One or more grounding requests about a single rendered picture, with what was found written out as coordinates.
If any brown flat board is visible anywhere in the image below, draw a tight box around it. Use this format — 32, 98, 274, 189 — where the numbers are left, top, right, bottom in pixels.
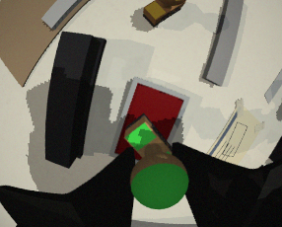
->
0, 0, 91, 88

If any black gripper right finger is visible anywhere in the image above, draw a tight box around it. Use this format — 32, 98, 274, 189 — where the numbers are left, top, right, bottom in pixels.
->
172, 143, 282, 227

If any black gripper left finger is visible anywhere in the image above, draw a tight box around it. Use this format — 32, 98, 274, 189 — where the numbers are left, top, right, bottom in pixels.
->
0, 147, 136, 227

